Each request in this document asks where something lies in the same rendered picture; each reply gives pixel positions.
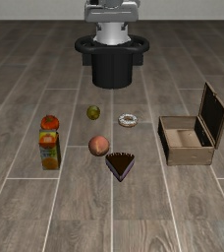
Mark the olive green round onion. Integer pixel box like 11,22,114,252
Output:
85,104,101,121

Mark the wooden box lid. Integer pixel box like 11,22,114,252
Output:
197,82,224,150

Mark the wooden box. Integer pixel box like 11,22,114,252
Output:
157,114,216,166

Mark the white sprinkled donut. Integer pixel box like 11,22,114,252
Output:
118,113,140,129

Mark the red tomato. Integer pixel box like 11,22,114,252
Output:
40,114,60,132

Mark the pink peach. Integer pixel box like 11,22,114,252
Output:
87,135,111,157

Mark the chocolate cake wedge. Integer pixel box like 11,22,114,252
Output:
105,152,136,182

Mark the orange juice carton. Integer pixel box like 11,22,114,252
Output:
38,129,62,171

